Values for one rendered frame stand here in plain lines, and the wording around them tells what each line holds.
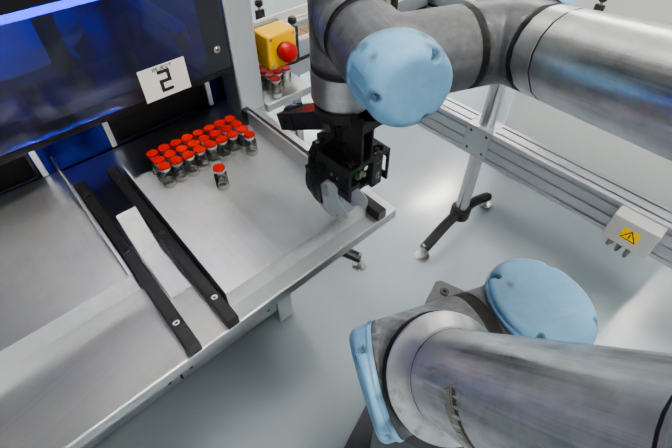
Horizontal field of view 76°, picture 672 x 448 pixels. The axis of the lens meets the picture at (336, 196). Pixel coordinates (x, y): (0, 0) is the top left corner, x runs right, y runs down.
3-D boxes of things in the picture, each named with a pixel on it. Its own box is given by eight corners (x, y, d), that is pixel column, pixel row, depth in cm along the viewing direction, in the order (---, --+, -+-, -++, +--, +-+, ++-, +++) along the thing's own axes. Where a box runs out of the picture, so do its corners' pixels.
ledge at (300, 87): (234, 88, 103) (233, 81, 102) (278, 69, 109) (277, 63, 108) (268, 112, 96) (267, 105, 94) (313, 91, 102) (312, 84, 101)
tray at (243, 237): (129, 181, 77) (122, 166, 75) (251, 124, 89) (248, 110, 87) (230, 308, 59) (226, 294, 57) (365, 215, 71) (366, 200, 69)
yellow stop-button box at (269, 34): (251, 59, 93) (246, 26, 88) (277, 48, 96) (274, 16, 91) (271, 72, 89) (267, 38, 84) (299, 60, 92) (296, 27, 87)
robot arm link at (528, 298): (583, 381, 51) (640, 325, 42) (486, 421, 48) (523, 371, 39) (521, 298, 59) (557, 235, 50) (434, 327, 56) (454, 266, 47)
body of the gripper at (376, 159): (347, 208, 55) (349, 131, 46) (304, 175, 59) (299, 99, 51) (388, 181, 59) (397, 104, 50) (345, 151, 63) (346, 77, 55)
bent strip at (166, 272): (128, 240, 68) (115, 215, 63) (146, 230, 69) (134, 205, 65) (172, 298, 60) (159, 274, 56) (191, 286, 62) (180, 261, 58)
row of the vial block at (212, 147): (162, 184, 76) (154, 164, 73) (247, 142, 85) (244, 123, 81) (168, 191, 75) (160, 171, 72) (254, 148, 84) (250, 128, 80)
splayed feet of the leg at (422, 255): (409, 255, 175) (413, 232, 165) (480, 196, 199) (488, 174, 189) (424, 267, 171) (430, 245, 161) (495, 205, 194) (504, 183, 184)
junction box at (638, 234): (600, 234, 124) (614, 213, 117) (608, 225, 126) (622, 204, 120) (644, 259, 117) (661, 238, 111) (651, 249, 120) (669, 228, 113)
